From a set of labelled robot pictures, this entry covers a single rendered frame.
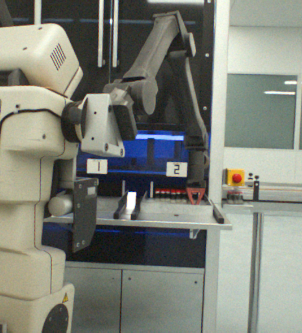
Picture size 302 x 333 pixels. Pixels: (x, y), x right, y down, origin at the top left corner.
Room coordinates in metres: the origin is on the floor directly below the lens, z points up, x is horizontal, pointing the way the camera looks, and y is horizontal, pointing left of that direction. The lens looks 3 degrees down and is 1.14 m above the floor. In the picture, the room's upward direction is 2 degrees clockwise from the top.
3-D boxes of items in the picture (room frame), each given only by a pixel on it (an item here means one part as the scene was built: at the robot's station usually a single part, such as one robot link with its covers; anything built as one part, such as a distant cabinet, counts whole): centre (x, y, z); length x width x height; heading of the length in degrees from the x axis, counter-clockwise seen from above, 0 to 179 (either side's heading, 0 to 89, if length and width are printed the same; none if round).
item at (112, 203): (1.58, 0.23, 0.90); 0.34 x 0.26 x 0.04; 177
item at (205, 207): (1.56, -0.11, 0.90); 0.34 x 0.26 x 0.04; 177
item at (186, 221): (1.50, 0.06, 0.87); 0.70 x 0.48 x 0.02; 87
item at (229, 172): (1.66, -0.37, 0.99); 0.08 x 0.07 x 0.07; 177
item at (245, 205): (1.70, -0.39, 0.87); 0.14 x 0.13 x 0.02; 177
